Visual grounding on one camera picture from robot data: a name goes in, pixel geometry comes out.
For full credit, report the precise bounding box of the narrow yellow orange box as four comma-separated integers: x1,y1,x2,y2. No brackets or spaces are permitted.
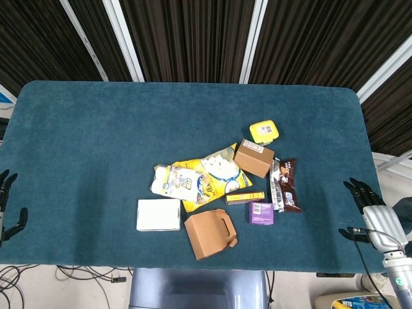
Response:
225,191,266,205

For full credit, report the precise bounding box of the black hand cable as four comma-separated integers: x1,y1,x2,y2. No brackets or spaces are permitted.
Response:
352,227,395,309

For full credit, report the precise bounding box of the white tissue pack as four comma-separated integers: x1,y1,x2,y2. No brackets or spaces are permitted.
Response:
149,164,207,202

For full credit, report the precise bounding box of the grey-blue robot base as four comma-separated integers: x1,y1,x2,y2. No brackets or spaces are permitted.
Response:
128,267,270,309

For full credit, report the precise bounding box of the beige tray with blue package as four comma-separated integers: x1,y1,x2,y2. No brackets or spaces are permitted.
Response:
314,291,403,309

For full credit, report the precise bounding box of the small brown cardboard box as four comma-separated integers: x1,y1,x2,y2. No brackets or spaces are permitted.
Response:
234,138,276,178

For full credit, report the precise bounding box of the dark green bag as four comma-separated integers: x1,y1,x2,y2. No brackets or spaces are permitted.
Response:
394,197,412,247

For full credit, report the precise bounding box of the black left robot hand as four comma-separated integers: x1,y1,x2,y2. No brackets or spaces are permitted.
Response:
0,169,29,247

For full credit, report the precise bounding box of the yellow lidded plastic container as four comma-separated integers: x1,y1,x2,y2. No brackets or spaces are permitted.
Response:
248,119,281,145

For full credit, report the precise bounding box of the black floor cable bundle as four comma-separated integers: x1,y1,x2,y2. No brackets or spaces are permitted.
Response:
0,263,41,309

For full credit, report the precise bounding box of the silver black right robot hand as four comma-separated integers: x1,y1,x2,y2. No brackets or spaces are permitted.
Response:
338,177,407,255

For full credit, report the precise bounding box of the brown handled carton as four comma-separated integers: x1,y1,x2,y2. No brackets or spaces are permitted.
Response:
183,208,239,261

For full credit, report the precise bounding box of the brown chocolate snack wrapper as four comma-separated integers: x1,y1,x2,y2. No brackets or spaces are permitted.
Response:
277,157,303,213

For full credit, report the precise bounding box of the small purple box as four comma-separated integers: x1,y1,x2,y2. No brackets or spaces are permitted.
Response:
248,201,275,226

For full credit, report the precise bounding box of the black cable beside base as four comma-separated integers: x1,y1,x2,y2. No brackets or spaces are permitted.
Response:
265,270,276,305

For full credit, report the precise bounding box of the white round object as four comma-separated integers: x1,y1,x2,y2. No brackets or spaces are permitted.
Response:
355,272,388,292

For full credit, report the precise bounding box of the yellow snack bag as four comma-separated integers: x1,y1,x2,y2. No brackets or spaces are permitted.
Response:
172,143,254,213

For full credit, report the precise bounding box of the white frame post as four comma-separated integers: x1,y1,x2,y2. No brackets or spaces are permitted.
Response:
102,0,145,83
59,0,109,81
238,0,269,84
356,41,412,104

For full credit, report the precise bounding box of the white flat box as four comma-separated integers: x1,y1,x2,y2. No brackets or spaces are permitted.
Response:
136,198,182,232

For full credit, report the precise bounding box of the dark pleated curtain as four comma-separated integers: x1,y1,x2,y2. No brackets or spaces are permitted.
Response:
0,0,412,158

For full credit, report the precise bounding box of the teal table cloth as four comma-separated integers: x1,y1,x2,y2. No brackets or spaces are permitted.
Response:
0,80,394,274

